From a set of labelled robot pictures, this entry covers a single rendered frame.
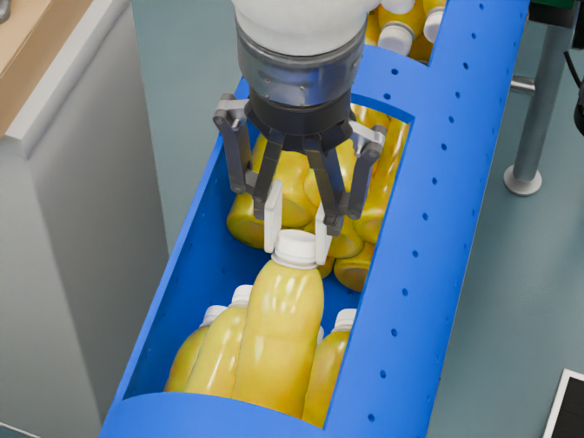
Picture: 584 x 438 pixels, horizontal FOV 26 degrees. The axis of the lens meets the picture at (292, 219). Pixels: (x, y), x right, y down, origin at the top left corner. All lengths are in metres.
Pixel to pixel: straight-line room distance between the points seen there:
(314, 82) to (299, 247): 0.25
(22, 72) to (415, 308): 0.60
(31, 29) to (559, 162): 1.52
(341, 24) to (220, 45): 2.11
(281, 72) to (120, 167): 1.03
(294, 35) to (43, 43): 0.76
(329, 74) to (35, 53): 0.72
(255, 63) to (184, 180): 1.84
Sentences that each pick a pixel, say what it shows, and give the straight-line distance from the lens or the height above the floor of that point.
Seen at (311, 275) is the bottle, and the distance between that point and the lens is 1.09.
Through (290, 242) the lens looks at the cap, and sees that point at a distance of 1.08.
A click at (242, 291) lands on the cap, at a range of 1.23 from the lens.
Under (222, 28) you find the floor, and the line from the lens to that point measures 2.96.
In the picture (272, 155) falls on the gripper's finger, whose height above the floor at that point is 1.39.
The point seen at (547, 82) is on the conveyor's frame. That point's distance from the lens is 2.44.
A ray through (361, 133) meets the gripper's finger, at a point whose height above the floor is 1.42.
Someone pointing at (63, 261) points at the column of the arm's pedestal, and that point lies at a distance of 1.78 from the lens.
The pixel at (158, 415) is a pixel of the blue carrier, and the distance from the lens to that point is 1.06.
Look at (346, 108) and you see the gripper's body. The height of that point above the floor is 1.45.
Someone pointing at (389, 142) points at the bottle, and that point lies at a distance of 1.33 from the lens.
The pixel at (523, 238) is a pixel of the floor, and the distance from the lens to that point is 2.64.
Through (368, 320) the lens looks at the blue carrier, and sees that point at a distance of 1.10.
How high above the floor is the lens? 2.17
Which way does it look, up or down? 56 degrees down
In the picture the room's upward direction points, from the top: straight up
